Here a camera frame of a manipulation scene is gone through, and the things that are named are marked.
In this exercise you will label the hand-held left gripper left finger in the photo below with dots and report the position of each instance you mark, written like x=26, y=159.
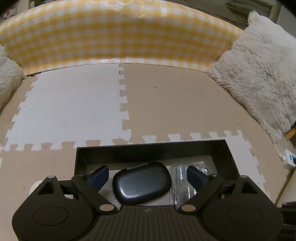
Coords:
x=99, y=177

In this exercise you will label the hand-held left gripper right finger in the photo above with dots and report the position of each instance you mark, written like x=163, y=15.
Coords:
x=196, y=177

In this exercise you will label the clear plastic ampoule case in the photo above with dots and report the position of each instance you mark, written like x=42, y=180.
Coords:
x=179, y=180

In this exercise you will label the black earbud case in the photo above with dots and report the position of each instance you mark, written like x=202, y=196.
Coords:
x=141, y=183

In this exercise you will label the black box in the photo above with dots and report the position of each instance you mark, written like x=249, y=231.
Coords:
x=150, y=150

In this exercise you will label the round white tape measure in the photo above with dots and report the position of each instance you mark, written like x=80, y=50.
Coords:
x=34, y=186

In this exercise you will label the foam puzzle floor mat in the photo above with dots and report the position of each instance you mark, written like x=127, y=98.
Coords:
x=161, y=104

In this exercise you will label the wooden furniture leg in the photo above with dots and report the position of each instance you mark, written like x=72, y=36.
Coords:
x=291, y=134

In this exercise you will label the fluffy white pillow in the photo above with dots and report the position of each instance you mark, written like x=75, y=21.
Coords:
x=261, y=76
x=9, y=76

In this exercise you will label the yellow checked bed cover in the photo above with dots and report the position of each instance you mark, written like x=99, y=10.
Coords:
x=115, y=34

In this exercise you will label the grey bed sheet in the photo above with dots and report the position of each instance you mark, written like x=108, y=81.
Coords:
x=208, y=11

